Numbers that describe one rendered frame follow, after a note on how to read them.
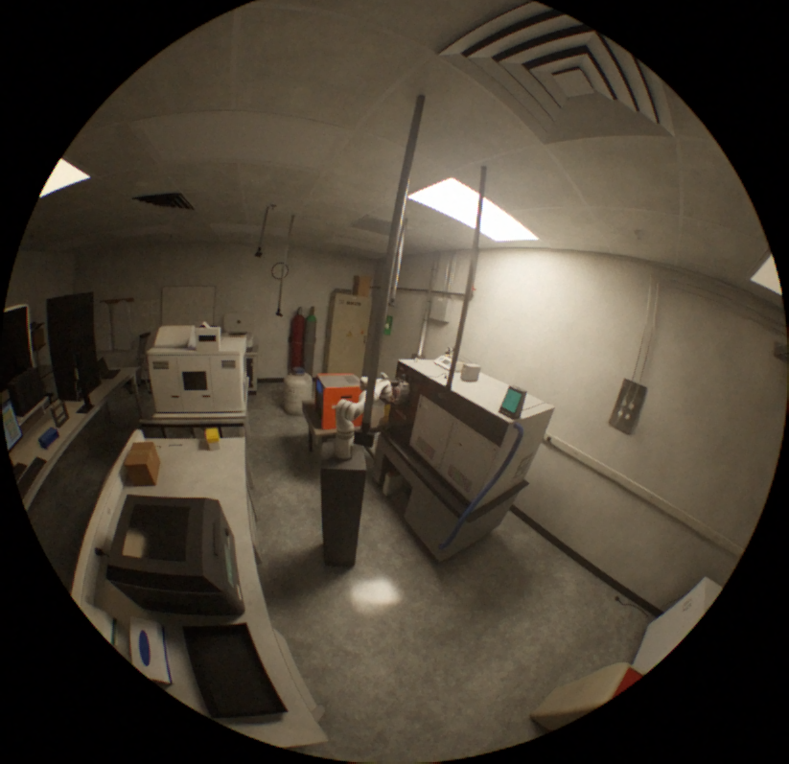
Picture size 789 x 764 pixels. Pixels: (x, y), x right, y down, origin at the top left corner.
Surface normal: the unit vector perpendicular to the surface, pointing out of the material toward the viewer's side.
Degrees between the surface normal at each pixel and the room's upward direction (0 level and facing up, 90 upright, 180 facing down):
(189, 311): 90
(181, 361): 90
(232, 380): 90
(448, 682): 0
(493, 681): 0
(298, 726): 0
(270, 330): 90
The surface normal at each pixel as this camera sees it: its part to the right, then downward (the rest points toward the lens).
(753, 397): -0.85, 0.01
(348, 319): 0.50, 0.32
